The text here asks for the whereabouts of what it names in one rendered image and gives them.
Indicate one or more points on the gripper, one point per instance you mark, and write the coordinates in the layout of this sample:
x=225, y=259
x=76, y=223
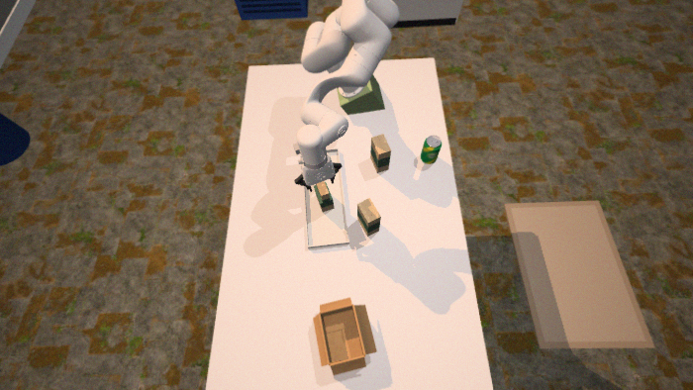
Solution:
x=313, y=176

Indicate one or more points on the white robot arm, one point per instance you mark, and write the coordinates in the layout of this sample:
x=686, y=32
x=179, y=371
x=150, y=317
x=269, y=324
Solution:
x=367, y=23

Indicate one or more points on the green soda can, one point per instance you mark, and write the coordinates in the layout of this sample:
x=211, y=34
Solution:
x=431, y=149

